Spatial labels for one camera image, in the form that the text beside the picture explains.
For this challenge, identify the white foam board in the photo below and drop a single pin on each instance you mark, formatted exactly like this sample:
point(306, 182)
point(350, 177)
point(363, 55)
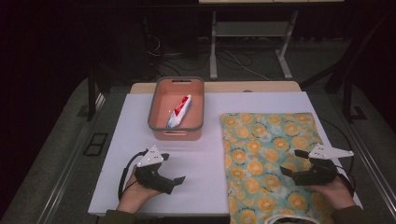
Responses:
point(193, 168)

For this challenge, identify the black floor socket frame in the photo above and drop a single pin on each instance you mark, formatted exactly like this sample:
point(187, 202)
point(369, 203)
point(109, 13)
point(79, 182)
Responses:
point(95, 144)

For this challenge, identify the black stand leg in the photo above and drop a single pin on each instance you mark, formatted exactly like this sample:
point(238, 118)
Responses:
point(91, 93)

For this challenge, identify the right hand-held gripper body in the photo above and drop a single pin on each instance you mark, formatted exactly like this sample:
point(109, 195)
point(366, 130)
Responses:
point(320, 174)

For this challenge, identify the person's left hand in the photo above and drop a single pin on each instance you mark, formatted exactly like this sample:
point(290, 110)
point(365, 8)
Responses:
point(134, 196)

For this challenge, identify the black angled stand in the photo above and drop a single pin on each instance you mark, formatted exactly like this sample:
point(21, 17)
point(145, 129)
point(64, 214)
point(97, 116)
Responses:
point(347, 81)

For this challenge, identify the person's right hand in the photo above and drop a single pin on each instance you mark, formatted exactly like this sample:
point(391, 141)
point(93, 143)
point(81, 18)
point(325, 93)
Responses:
point(337, 194)

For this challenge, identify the grey metal stand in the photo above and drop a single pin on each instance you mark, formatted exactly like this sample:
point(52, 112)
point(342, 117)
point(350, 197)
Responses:
point(249, 28)

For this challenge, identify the red white toothpaste tube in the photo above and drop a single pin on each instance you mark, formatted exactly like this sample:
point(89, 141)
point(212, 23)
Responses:
point(179, 111)

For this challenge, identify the orange plastic basket grey rim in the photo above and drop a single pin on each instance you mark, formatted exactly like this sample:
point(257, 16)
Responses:
point(162, 102)

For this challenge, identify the orange slice print tote bag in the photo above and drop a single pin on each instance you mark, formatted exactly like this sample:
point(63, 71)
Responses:
point(264, 146)

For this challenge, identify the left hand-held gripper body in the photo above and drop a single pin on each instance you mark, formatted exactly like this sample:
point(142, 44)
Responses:
point(152, 175)

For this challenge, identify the aluminium floor rail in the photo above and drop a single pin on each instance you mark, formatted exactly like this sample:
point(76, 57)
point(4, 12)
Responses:
point(67, 168)
point(370, 158)

